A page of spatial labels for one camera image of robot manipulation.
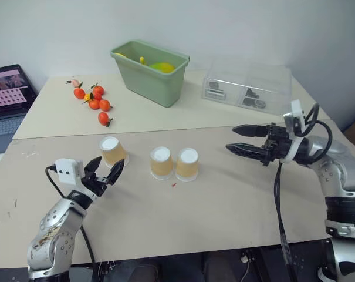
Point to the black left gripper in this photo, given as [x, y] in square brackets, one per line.
[95, 184]

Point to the pink toy peach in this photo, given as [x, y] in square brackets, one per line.
[74, 83]

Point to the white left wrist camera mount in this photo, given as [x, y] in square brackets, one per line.
[67, 171]

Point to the tan paper cup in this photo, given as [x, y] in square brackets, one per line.
[113, 152]
[161, 164]
[187, 166]

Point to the small black part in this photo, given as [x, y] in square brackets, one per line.
[214, 85]
[252, 93]
[253, 103]

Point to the green plastic bin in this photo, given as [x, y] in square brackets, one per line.
[148, 85]

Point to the yellow-green toy mango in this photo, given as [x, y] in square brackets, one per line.
[163, 67]

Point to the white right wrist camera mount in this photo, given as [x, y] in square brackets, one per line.
[296, 111]

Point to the orange toy tangerine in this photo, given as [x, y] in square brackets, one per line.
[79, 93]
[104, 105]
[94, 104]
[98, 90]
[103, 118]

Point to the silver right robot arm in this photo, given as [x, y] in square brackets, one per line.
[335, 164]

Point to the yellow toy fruit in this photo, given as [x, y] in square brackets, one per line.
[120, 55]

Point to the grey laptop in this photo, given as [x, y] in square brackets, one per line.
[7, 117]

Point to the small yellow toy tangerine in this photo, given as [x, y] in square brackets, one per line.
[87, 96]

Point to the yellow toy banana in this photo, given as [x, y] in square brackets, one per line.
[142, 60]

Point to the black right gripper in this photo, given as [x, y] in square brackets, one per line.
[278, 144]

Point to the clear plastic drawer box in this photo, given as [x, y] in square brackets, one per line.
[253, 76]

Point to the dark rounded shape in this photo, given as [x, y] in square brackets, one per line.
[149, 273]

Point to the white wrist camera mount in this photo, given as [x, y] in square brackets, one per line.
[296, 111]
[67, 171]

